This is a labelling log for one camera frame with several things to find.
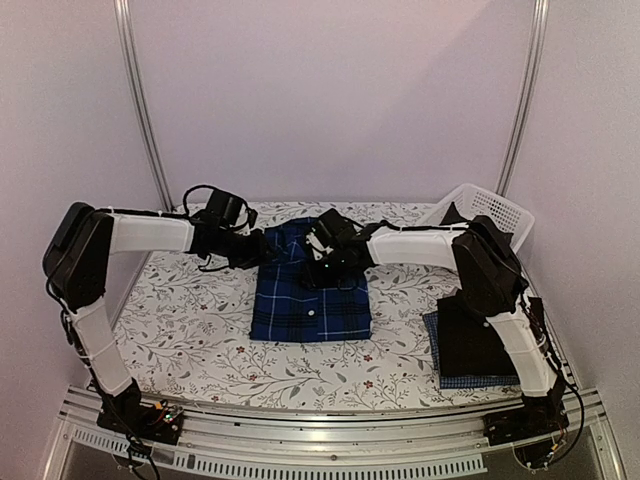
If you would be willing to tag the aluminium front rail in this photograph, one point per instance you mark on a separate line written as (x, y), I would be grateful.
(221, 441)

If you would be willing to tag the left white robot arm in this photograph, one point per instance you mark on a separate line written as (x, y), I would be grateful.
(76, 265)

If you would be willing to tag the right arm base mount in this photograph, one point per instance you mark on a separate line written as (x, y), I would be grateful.
(539, 420)

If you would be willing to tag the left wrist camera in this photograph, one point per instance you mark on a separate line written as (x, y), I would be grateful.
(251, 218)

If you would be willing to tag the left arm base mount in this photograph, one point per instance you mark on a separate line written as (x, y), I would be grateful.
(125, 413)

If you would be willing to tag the folded blue checked shirt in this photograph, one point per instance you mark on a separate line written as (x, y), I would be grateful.
(466, 381)

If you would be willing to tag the black shirt in basket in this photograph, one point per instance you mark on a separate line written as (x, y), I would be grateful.
(452, 215)

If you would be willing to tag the left aluminium post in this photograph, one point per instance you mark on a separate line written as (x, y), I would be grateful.
(133, 71)

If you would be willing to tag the blue plaid long sleeve shirt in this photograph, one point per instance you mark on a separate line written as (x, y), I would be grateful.
(288, 310)

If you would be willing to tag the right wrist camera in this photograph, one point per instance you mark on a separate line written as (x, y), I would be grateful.
(319, 243)

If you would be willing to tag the folded black shirt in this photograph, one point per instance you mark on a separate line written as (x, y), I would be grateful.
(470, 345)

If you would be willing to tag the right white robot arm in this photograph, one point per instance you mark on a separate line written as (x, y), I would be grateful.
(490, 275)

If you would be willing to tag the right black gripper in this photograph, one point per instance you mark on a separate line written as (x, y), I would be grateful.
(314, 277)

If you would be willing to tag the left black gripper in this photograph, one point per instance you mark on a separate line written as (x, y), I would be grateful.
(258, 256)

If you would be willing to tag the aluminium post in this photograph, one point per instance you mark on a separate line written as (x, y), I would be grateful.
(133, 71)
(533, 61)

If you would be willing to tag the right aluminium post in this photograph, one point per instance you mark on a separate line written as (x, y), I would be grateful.
(533, 61)

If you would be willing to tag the floral tablecloth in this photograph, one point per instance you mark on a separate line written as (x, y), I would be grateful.
(184, 334)

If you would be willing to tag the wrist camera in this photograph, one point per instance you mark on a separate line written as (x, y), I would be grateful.
(251, 218)
(319, 243)

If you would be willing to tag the white plastic basket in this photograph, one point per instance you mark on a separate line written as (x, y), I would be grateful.
(471, 200)

